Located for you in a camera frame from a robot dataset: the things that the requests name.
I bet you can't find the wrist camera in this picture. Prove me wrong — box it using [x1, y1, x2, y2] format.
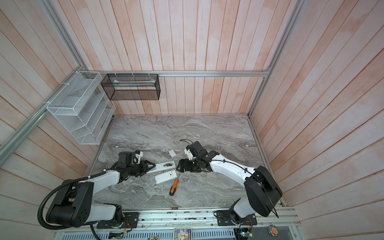
[184, 149, 194, 161]
[132, 150, 144, 165]

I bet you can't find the black mesh basket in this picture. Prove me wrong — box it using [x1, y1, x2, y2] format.
[101, 73, 161, 101]

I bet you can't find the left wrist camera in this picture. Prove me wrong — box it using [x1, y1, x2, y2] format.
[132, 150, 144, 165]

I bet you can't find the long white TV remote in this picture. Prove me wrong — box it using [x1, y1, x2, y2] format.
[148, 161, 176, 174]

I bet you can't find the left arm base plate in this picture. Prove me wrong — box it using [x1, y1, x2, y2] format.
[97, 212, 140, 229]

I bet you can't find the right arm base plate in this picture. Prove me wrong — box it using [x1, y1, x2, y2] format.
[214, 210, 257, 226]

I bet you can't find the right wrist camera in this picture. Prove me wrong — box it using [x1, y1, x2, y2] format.
[184, 149, 194, 161]

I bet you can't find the small round orange object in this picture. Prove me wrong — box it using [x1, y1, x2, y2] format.
[268, 225, 279, 237]

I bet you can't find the orange handle screwdriver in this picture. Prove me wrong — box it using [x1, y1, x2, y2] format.
[169, 172, 181, 196]

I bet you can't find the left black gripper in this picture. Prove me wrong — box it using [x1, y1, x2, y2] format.
[126, 159, 156, 178]

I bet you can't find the white battery cover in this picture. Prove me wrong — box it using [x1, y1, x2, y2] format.
[169, 150, 176, 158]

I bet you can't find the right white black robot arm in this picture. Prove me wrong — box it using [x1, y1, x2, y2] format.
[176, 141, 283, 221]

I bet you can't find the white air conditioner remote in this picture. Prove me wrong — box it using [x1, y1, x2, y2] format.
[155, 170, 177, 185]

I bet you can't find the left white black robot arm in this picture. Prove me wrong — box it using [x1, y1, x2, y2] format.
[37, 151, 156, 230]

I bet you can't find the colourful card box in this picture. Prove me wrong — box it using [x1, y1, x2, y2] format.
[174, 229, 193, 240]

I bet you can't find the white wire mesh shelf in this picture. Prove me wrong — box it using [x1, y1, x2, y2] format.
[47, 72, 116, 145]

